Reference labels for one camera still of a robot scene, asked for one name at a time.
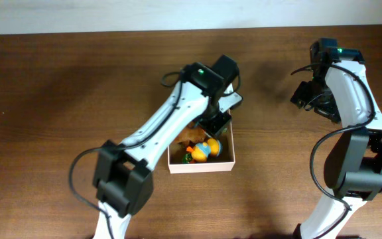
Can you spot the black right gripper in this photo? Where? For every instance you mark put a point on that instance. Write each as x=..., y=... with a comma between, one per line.
x=302, y=94

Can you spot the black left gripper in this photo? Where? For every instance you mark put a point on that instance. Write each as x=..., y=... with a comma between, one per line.
x=213, y=130

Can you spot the brown plush toy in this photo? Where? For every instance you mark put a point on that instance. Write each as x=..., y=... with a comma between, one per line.
x=191, y=134

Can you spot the orange duck toy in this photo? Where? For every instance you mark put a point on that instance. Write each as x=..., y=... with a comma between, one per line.
x=200, y=152

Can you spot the green ridged ball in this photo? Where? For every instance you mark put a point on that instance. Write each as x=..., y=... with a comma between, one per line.
x=187, y=159

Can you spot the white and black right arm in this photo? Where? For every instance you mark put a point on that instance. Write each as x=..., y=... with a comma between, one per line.
x=346, y=164

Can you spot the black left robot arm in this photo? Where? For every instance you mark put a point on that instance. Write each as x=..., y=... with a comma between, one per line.
x=123, y=175

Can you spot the pink cardboard box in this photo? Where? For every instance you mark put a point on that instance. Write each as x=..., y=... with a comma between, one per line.
x=224, y=162

